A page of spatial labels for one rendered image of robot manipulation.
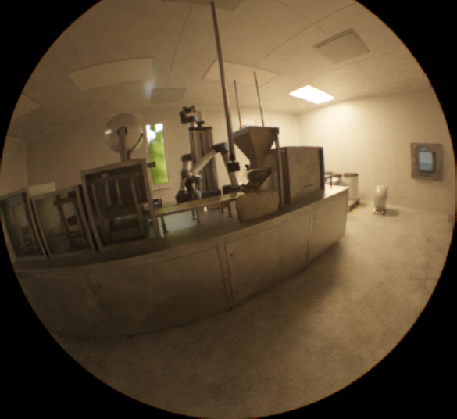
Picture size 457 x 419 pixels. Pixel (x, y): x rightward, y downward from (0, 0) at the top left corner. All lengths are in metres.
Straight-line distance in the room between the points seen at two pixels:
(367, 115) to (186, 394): 5.28
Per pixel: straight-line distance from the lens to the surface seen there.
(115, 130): 1.24
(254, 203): 1.21
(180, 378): 1.35
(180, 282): 1.13
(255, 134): 1.38
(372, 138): 4.59
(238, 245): 1.14
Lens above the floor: 1.24
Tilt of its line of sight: 10 degrees down
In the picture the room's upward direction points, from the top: 7 degrees counter-clockwise
